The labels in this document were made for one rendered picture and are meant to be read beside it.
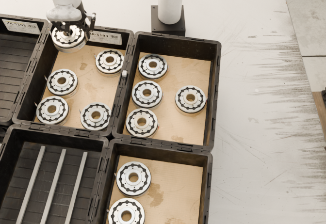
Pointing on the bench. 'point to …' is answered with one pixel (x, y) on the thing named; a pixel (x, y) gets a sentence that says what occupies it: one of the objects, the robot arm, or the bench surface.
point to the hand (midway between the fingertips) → (78, 35)
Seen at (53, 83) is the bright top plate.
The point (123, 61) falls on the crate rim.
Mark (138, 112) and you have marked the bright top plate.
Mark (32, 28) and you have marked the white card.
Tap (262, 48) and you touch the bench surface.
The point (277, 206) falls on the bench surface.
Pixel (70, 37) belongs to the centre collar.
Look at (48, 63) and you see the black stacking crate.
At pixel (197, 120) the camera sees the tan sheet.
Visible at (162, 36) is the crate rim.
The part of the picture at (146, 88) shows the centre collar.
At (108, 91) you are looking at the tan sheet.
